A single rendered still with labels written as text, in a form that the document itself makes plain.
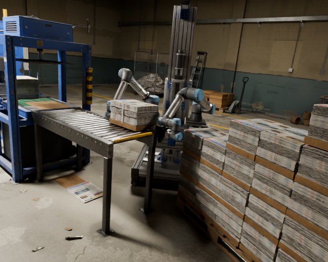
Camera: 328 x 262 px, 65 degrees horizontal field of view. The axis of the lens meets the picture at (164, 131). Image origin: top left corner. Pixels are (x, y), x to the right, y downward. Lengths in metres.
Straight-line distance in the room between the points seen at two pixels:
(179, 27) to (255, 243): 2.23
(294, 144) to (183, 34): 1.85
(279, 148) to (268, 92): 7.30
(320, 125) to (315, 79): 7.09
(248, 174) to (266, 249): 0.50
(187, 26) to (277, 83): 6.17
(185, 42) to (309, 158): 1.92
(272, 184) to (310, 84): 7.02
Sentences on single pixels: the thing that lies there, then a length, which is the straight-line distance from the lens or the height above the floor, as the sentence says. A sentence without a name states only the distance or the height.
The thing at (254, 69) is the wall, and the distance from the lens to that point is 9.20.
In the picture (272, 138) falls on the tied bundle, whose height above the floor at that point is 1.04.
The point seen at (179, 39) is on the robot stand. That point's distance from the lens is 3.05.
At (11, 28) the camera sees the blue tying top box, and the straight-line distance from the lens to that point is 3.41.
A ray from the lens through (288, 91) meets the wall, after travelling 8.83.
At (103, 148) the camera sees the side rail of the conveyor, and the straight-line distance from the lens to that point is 2.06.
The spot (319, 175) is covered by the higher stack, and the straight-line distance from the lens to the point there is 1.64.
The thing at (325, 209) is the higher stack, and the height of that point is 0.76.
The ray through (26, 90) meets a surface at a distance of 3.89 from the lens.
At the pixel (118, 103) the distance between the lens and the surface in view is 2.48.
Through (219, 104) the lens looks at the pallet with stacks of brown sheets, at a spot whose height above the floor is 0.25.
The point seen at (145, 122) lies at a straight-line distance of 2.40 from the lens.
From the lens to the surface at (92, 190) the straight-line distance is 3.00.
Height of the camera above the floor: 1.45
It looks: 15 degrees down
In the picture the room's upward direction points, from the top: 5 degrees clockwise
